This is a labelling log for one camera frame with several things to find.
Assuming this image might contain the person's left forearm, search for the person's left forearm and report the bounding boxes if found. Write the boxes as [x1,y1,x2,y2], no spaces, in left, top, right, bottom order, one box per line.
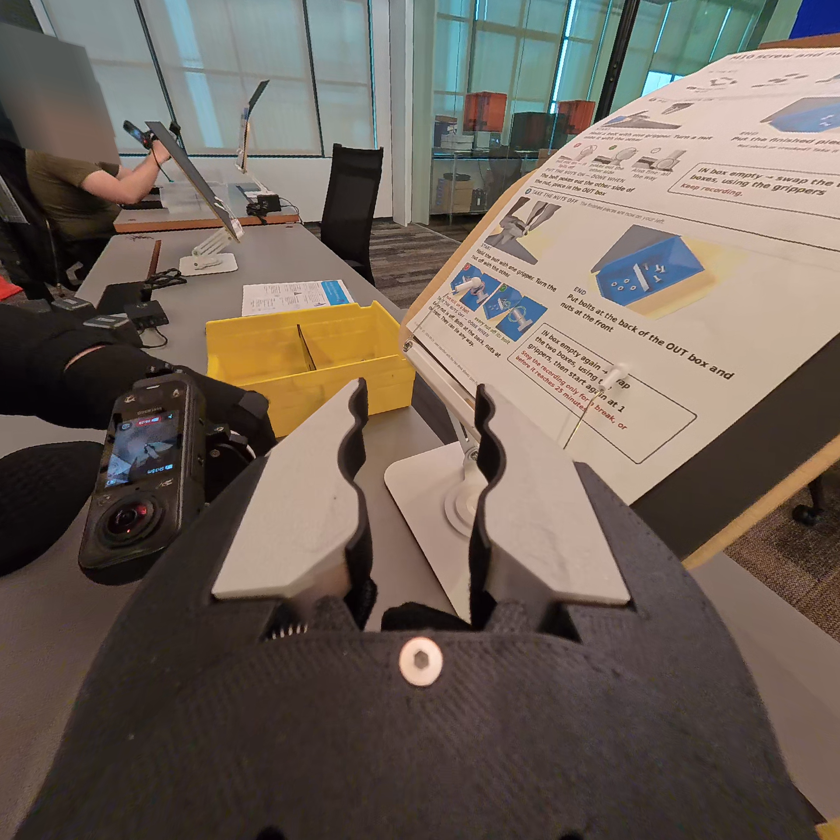
[0,303,142,421]

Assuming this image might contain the clear stand bracket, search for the clear stand bracket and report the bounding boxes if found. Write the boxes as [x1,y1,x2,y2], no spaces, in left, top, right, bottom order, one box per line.
[456,420,483,483]

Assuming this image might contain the yellow plastic bin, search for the yellow plastic bin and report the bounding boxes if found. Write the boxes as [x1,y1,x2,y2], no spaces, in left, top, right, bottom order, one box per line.
[205,301,416,438]

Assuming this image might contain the glass display cabinet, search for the glass display cabinet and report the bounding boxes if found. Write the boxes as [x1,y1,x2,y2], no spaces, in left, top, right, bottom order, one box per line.
[430,92,598,227]

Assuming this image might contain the tilted document stand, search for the tilted document stand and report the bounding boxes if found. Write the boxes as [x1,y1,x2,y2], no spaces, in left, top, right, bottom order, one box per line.
[144,121,245,277]
[236,80,271,175]

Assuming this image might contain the curved document stand board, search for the curved document stand board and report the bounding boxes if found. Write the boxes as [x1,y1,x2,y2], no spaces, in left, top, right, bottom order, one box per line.
[399,39,840,572]

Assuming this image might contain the person's left hand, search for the person's left hand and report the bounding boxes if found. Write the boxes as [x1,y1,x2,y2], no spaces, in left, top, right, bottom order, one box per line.
[64,344,176,431]

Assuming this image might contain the white leaflet blue label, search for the white leaflet blue label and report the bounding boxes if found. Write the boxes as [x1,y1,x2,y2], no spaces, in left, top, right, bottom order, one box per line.
[241,279,358,317]

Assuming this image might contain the black office chair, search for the black office chair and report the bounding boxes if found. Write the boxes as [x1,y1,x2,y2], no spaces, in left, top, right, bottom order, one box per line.
[320,143,385,286]

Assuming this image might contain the wire sheet clip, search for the wire sheet clip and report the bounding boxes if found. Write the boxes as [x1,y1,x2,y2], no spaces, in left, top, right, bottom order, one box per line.
[567,362,632,450]
[402,276,487,352]

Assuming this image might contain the black flat device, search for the black flat device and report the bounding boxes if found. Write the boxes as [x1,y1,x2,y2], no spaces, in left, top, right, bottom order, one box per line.
[97,281,155,315]

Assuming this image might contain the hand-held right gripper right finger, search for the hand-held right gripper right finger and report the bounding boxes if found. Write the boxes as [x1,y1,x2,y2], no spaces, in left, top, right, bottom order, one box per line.
[468,382,631,631]

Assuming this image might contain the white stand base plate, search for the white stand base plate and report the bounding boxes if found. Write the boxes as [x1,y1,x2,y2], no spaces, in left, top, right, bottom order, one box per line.
[384,446,490,621]

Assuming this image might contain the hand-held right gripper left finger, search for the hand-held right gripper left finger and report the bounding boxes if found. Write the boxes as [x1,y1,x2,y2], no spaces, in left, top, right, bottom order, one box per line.
[211,377,376,631]

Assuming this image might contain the blue storage bins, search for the blue storage bins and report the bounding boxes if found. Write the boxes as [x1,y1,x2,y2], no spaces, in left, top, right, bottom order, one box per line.
[789,0,840,39]

